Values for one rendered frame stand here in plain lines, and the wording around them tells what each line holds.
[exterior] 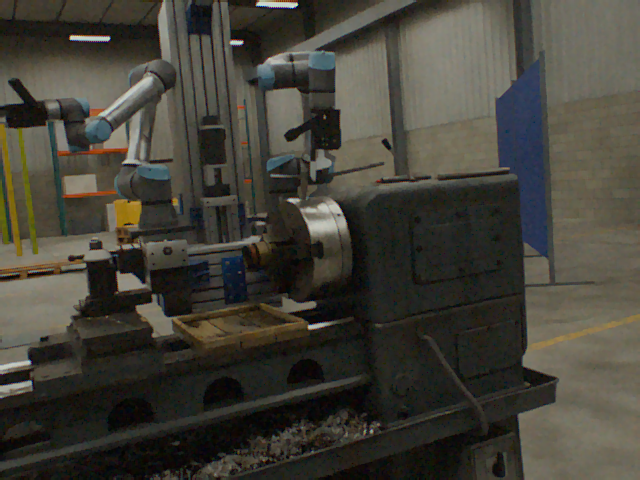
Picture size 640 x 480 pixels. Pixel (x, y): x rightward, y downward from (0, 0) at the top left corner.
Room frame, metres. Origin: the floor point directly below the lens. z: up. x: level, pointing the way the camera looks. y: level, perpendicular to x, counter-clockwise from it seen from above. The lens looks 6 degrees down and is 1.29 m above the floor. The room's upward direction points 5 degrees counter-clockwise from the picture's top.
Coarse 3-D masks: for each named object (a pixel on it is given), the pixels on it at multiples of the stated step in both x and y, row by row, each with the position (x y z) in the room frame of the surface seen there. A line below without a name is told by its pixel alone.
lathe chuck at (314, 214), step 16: (288, 208) 1.84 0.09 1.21; (304, 208) 1.77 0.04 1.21; (320, 208) 1.79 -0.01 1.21; (288, 224) 1.85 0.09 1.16; (304, 224) 1.75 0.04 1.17; (320, 224) 1.74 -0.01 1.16; (304, 240) 1.75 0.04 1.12; (320, 240) 1.72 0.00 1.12; (336, 240) 1.74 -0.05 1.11; (336, 256) 1.74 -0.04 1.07; (304, 272) 1.77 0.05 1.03; (320, 272) 1.72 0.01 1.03; (336, 272) 1.75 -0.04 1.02; (304, 288) 1.78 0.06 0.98; (336, 288) 1.78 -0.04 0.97
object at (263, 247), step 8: (264, 240) 1.80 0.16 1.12; (248, 248) 1.77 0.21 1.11; (256, 248) 1.78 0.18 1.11; (264, 248) 1.77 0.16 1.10; (248, 256) 1.81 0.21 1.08; (256, 256) 1.76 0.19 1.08; (264, 256) 1.76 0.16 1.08; (272, 256) 1.77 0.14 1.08; (248, 264) 1.79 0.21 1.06; (256, 264) 1.76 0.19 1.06; (264, 264) 1.77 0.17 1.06; (272, 264) 1.80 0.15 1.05
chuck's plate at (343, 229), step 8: (328, 200) 1.84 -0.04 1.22; (336, 208) 1.80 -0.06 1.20; (336, 216) 1.78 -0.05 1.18; (336, 224) 1.76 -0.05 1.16; (344, 224) 1.77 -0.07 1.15; (344, 232) 1.76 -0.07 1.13; (344, 240) 1.75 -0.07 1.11; (344, 248) 1.75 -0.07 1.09; (352, 248) 1.76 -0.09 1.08; (344, 256) 1.75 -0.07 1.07; (352, 256) 1.76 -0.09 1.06; (344, 264) 1.75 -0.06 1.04; (352, 264) 1.76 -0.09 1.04; (344, 272) 1.76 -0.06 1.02; (344, 280) 1.78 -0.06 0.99; (344, 288) 1.80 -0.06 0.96; (336, 296) 1.86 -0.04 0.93
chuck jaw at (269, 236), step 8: (272, 216) 1.88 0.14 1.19; (280, 216) 1.89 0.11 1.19; (272, 224) 1.86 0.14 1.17; (280, 224) 1.87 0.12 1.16; (264, 232) 1.87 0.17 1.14; (272, 232) 1.85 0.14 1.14; (280, 232) 1.85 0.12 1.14; (272, 240) 1.83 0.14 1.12; (280, 240) 1.84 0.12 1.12; (288, 240) 1.85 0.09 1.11
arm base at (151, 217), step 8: (160, 200) 2.25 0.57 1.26; (168, 200) 2.28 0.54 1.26; (144, 208) 2.26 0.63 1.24; (152, 208) 2.25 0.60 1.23; (160, 208) 2.25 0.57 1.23; (168, 208) 2.27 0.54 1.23; (144, 216) 2.25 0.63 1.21; (152, 216) 2.24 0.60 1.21; (160, 216) 2.24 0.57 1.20; (168, 216) 2.26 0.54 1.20; (176, 216) 2.29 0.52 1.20; (144, 224) 2.24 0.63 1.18; (152, 224) 2.23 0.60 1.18; (160, 224) 2.23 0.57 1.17; (168, 224) 2.25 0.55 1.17; (176, 224) 2.28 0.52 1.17
